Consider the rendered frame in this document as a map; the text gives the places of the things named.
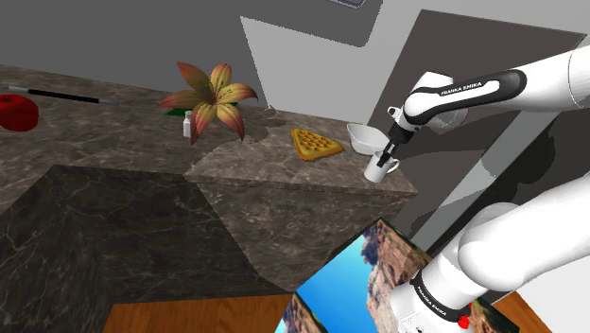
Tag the grey wall picture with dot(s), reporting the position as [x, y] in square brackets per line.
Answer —
[349, 2]

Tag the red apple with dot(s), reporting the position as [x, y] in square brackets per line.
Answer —
[17, 112]

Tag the marble counter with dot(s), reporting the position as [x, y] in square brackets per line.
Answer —
[138, 207]

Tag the white mug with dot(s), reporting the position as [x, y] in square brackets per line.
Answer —
[375, 172]

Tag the orange lily flower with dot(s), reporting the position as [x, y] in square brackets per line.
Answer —
[209, 99]

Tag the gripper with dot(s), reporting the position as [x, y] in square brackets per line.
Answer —
[400, 133]

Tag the orange triangular waffle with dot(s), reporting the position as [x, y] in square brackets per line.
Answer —
[315, 144]

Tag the small white bottle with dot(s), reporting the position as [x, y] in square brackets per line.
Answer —
[187, 124]

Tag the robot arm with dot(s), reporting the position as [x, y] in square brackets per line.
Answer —
[507, 249]

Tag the white bowl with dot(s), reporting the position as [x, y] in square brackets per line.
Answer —
[364, 137]

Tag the black wand with grey tips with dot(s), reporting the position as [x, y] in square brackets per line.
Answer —
[60, 95]

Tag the patterned robot stand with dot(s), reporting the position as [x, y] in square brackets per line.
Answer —
[341, 286]

